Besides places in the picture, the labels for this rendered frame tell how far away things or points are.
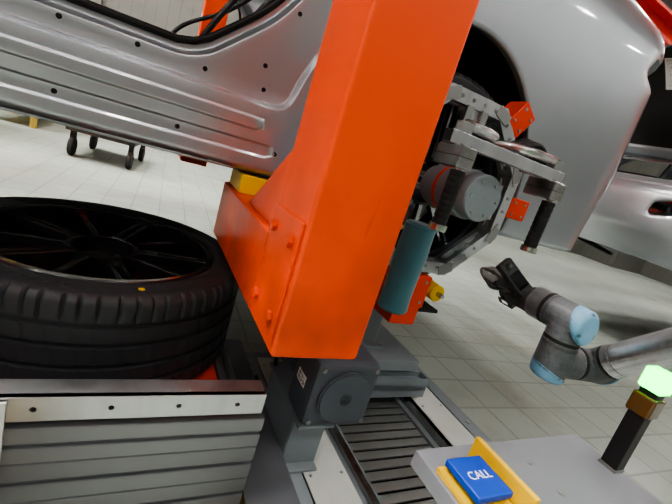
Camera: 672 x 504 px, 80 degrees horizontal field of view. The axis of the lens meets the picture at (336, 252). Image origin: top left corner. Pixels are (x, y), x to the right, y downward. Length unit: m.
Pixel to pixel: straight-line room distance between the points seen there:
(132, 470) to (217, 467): 0.15
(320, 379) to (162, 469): 0.35
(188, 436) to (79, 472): 0.17
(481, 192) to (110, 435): 0.97
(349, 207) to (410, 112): 0.16
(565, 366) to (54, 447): 1.11
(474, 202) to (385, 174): 0.55
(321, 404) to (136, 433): 0.39
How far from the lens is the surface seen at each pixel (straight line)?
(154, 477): 0.88
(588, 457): 0.98
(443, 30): 0.65
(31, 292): 0.81
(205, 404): 0.79
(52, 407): 0.77
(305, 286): 0.61
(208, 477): 0.90
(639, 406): 0.93
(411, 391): 1.57
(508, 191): 1.42
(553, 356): 1.20
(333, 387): 0.95
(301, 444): 1.11
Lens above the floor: 0.85
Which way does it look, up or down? 13 degrees down
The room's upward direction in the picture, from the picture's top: 17 degrees clockwise
